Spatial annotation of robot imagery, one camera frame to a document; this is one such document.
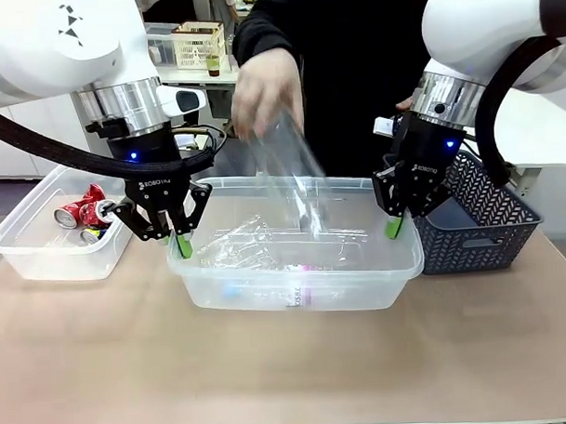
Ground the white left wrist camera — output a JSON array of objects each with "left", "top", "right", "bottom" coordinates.
[{"left": 155, "top": 83, "right": 209, "bottom": 120}]

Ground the white side desk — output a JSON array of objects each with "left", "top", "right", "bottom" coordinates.
[{"left": 459, "top": 87, "right": 566, "bottom": 200}]

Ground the clear plastic bag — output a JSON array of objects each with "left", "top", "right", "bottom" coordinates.
[{"left": 247, "top": 106, "right": 332, "bottom": 237}]

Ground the red can silver lid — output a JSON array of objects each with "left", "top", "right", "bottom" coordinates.
[{"left": 53, "top": 202, "right": 86, "bottom": 230}]

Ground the dented red white can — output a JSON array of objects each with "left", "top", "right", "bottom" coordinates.
[{"left": 80, "top": 198, "right": 116, "bottom": 229}]

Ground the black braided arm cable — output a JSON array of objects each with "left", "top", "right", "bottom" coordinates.
[
  {"left": 470, "top": 33, "right": 566, "bottom": 189},
  {"left": 0, "top": 95, "right": 230, "bottom": 184}
]

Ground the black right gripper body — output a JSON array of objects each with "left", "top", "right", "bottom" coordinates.
[{"left": 387, "top": 108, "right": 468, "bottom": 210}]

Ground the person's right hand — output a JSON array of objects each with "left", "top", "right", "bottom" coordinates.
[{"left": 229, "top": 46, "right": 307, "bottom": 142}]

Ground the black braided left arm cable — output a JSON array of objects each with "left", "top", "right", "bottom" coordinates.
[{"left": 0, "top": 95, "right": 230, "bottom": 184}]

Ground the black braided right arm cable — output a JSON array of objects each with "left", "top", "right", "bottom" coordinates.
[{"left": 470, "top": 33, "right": 566, "bottom": 189}]

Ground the dark grey woven basket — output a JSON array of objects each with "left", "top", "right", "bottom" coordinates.
[{"left": 381, "top": 146, "right": 546, "bottom": 278}]

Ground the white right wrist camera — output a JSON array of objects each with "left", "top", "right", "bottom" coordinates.
[{"left": 373, "top": 116, "right": 399, "bottom": 139}]

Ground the crushed red can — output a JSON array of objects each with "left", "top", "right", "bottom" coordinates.
[{"left": 79, "top": 182, "right": 109, "bottom": 207}]

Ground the pink labelled plastic package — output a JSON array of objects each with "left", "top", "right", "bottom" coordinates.
[{"left": 282, "top": 259, "right": 335, "bottom": 311}]

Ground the beige plastic crate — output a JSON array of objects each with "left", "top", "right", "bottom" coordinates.
[{"left": 169, "top": 20, "right": 227, "bottom": 72}]

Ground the crumpled clear plastic film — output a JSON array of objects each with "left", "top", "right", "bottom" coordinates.
[{"left": 193, "top": 207, "right": 375, "bottom": 274}]

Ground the large clear plastic bin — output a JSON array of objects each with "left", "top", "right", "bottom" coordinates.
[{"left": 163, "top": 168, "right": 428, "bottom": 319}]

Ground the person's black-sleeved right forearm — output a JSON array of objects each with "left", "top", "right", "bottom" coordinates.
[{"left": 230, "top": 4, "right": 303, "bottom": 72}]

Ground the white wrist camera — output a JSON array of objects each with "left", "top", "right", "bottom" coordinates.
[
  {"left": 373, "top": 116, "right": 399, "bottom": 139},
  {"left": 155, "top": 83, "right": 209, "bottom": 120}
]

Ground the blue yellow can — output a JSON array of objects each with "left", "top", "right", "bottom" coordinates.
[{"left": 78, "top": 226, "right": 110, "bottom": 247}]

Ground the small clear plastic bin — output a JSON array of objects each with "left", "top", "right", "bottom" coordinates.
[{"left": 0, "top": 161, "right": 134, "bottom": 285}]

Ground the white cabinet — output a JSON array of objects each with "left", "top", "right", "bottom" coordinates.
[{"left": 0, "top": 90, "right": 104, "bottom": 182}]

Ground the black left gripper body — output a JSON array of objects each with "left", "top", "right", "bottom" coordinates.
[{"left": 103, "top": 124, "right": 195, "bottom": 220}]

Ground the person's black sweater torso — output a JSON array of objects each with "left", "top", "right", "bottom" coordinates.
[{"left": 230, "top": 0, "right": 446, "bottom": 183}]

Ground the white background table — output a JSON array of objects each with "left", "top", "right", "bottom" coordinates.
[{"left": 143, "top": 17, "right": 243, "bottom": 90}]

